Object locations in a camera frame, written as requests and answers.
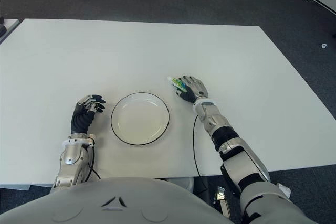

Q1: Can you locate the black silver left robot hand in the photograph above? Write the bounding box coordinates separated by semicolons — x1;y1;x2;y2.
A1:
70;94;107;134

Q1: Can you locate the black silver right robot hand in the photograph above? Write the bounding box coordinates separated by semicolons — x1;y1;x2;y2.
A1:
174;76;210;103

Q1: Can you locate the green white toothpaste tube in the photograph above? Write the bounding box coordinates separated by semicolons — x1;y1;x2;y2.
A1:
167;76;187;92

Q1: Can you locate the white plate with black rim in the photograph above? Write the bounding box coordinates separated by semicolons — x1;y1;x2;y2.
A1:
110;92;171;146

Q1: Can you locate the grey robot torso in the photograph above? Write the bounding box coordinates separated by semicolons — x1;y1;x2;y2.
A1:
0;176;234;224

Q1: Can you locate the white side table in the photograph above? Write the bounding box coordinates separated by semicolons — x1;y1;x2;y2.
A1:
0;19;20;44

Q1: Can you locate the white paper tag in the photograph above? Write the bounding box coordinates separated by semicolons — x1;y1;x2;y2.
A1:
278;183;291;198

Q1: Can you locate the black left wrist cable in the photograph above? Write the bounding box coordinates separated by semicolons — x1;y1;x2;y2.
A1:
86;140;102;180

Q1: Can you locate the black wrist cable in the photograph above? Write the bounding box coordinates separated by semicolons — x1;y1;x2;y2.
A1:
86;140;102;180
193;116;208;196

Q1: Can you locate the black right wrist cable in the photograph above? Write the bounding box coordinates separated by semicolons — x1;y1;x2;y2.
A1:
193;116;208;196

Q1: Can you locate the grey metal bracket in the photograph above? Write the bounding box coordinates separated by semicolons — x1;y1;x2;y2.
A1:
213;186;230;219

